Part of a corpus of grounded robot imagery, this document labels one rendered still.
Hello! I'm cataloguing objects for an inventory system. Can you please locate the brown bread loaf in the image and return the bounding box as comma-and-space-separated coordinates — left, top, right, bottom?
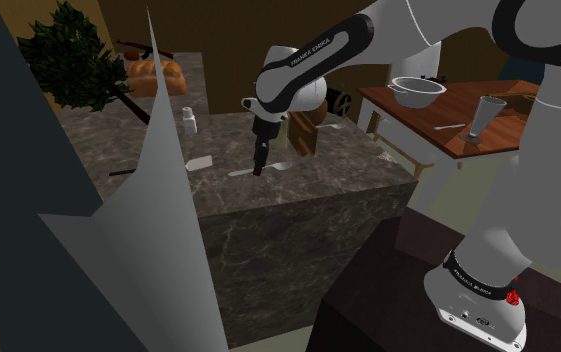
125, 59, 189, 98

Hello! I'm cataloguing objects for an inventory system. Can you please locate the dark green leafy plant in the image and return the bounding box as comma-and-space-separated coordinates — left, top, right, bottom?
16, 0, 152, 126

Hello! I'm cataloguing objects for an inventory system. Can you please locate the small white bottle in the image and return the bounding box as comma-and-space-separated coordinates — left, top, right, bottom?
182, 107, 199, 136

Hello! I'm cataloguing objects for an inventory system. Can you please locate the brown wooden box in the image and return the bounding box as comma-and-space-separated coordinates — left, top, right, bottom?
287, 109, 322, 158

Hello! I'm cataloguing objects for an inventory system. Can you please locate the black round device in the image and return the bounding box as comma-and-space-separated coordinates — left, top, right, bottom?
327, 89, 353, 119

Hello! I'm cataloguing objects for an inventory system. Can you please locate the dark robot stand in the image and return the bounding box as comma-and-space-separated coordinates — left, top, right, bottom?
306, 206, 561, 352

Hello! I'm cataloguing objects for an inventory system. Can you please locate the brown and black toy rifle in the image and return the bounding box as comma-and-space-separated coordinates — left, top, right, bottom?
115, 38, 174, 61

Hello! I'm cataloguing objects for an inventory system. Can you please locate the wooden table with white legs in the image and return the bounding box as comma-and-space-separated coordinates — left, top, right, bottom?
356, 73, 542, 184

